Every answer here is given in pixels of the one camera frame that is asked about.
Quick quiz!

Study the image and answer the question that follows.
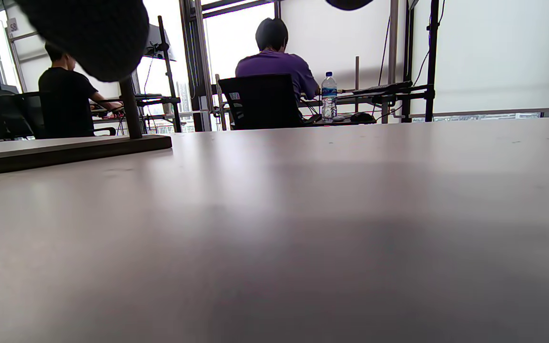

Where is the white desktop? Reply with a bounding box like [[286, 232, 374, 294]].
[[0, 117, 549, 343]]

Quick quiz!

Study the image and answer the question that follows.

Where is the black keyboard tray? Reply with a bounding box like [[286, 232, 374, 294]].
[[341, 81, 413, 95]]

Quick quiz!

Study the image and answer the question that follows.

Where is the person's right hand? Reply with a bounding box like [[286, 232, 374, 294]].
[[15, 0, 150, 82]]

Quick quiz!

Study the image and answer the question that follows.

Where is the dark metal desktop rack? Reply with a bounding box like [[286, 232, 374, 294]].
[[0, 76, 173, 178]]

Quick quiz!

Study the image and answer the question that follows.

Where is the black office chair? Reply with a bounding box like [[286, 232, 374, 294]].
[[0, 91, 117, 141], [217, 74, 304, 130]]

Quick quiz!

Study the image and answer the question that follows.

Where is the black wheeled frame stand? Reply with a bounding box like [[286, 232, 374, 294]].
[[401, 0, 439, 123]]

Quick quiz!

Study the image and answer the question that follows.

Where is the clear plastic water bottle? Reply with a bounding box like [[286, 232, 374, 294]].
[[321, 71, 338, 121]]

